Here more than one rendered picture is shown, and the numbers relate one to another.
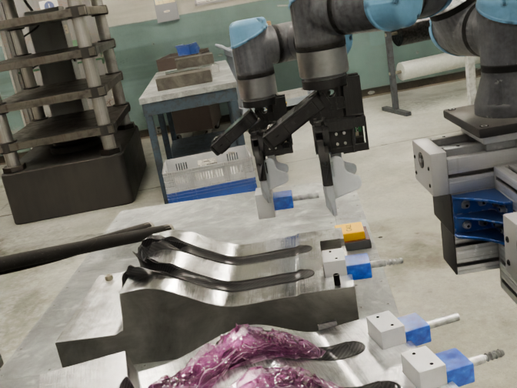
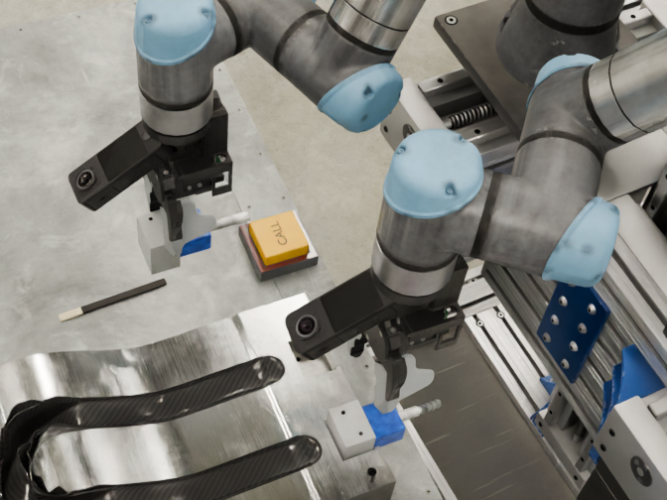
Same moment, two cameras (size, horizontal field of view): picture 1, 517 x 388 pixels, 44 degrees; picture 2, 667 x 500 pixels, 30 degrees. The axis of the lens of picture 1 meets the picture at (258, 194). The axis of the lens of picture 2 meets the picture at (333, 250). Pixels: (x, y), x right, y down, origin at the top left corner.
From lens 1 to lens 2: 0.97 m
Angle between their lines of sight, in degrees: 47
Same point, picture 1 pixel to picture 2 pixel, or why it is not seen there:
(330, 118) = (408, 312)
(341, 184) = (407, 386)
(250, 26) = (195, 36)
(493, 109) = not seen: hidden behind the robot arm
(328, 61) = (440, 278)
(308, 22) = (429, 244)
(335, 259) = (361, 436)
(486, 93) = (533, 52)
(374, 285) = (359, 380)
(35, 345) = not seen: outside the picture
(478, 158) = (504, 149)
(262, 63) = (204, 82)
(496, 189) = not seen: hidden behind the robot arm
